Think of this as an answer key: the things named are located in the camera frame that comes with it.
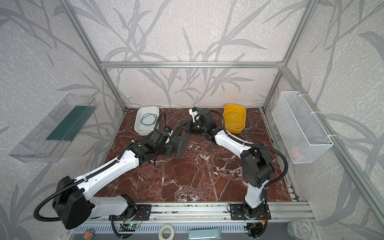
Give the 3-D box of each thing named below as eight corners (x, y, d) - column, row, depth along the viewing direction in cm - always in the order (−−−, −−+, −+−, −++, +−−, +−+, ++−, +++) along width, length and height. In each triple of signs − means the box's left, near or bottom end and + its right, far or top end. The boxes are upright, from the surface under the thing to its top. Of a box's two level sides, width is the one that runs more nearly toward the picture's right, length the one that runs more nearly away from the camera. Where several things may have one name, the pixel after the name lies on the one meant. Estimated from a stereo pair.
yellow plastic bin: (225, 133, 105) (226, 129, 101) (222, 108, 121) (223, 104, 118) (249, 133, 105) (251, 129, 102) (243, 108, 121) (244, 104, 118)
